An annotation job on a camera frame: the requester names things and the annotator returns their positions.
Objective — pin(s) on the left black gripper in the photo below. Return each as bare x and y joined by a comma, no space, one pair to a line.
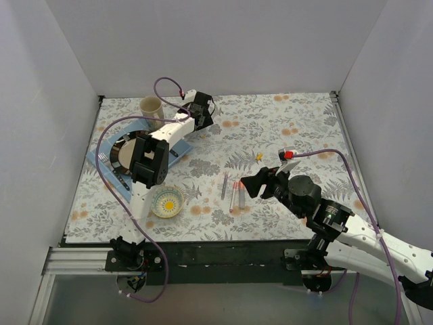
206,110

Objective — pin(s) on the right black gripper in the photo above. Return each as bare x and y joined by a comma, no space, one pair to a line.
267,186

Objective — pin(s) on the grey orange highlighter pen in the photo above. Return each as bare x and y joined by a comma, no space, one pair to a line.
241,199

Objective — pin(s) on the purple pen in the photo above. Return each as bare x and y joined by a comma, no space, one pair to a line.
224,186

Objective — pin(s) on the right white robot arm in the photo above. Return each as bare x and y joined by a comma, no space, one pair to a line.
343,239

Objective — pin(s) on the beige mug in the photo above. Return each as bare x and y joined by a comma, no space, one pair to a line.
152,108

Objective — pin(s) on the floral tablecloth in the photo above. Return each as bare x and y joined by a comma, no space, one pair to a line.
245,126

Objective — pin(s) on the patterned bowl yellow centre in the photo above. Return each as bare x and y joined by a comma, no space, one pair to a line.
167,202

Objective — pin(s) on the dark rimmed beige plate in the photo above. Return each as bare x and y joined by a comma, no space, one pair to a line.
122,151

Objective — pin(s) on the blue tiled placemat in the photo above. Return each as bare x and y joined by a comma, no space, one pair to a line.
123,183

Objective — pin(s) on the silver fork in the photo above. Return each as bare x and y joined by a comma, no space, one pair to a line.
104,159

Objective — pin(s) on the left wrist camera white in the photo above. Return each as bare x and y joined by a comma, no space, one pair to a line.
189,96

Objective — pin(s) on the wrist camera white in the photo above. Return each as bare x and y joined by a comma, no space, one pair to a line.
288,160
189,96

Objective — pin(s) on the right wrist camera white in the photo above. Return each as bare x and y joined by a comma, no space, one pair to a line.
288,160

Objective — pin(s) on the black handled table knife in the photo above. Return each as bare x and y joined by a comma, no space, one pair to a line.
174,153

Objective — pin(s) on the black base frame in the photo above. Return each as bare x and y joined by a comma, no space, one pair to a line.
289,262

